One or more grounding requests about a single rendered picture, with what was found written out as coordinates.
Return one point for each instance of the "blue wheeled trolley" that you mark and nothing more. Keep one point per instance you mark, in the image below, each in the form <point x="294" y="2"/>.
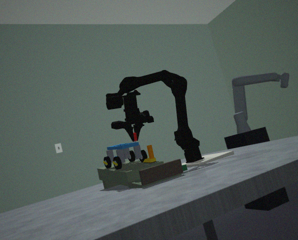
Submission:
<point x="123" y="152"/>

